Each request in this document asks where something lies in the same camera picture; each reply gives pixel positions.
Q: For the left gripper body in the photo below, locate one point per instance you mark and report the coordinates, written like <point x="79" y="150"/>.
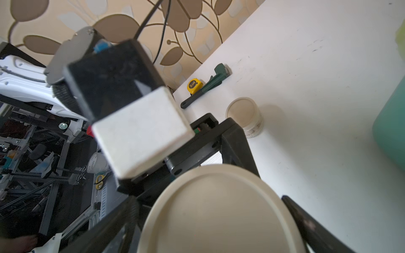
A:
<point x="150" y="184"/>

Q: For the beige-lid jar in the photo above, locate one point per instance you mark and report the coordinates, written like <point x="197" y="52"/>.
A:
<point x="220" y="208"/>
<point x="245" y="112"/>

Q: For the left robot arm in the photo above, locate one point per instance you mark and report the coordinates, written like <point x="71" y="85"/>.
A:
<point x="23" y="84"/>

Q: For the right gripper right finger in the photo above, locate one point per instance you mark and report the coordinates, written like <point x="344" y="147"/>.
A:
<point x="312" y="232"/>

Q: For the green plastic trash bin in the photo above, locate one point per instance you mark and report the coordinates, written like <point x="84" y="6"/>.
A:
<point x="389" y="127"/>

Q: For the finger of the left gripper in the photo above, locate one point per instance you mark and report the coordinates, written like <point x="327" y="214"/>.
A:
<point x="233" y="145"/>

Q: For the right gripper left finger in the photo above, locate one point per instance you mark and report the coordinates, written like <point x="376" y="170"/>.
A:
<point x="114" y="232"/>

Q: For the yellow-green bin liner bag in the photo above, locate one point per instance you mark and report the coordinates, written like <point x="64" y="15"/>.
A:
<point x="400" y="41"/>

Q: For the yellow tape measure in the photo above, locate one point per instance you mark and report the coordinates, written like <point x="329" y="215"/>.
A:
<point x="194" y="86"/>

